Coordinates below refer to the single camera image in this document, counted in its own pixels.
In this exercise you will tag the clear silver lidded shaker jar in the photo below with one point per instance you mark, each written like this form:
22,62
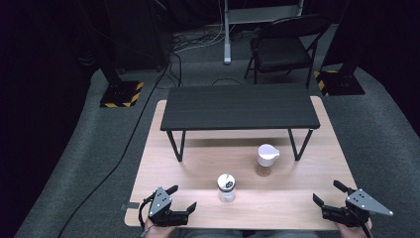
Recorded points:
226,188

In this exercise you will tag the black stand with striped base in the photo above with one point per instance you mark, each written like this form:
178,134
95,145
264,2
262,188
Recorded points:
120,94
340,84

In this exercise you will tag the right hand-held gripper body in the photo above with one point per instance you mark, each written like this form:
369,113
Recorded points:
358,206

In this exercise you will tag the person's right hand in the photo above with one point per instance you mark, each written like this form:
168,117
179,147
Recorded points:
355,233

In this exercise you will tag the person's left hand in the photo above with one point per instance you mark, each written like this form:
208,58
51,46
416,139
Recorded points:
158,232

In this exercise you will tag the grey tape strip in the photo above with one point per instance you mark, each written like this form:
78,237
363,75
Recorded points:
129,206

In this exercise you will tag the black folding chair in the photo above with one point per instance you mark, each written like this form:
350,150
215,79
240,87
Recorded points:
280,51

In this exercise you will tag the white lidded spice jar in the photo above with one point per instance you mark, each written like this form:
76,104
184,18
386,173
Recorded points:
266,155

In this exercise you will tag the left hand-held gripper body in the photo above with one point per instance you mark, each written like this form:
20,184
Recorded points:
161,205

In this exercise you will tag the black shelf riser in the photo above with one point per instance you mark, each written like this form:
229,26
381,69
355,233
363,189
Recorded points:
239,105

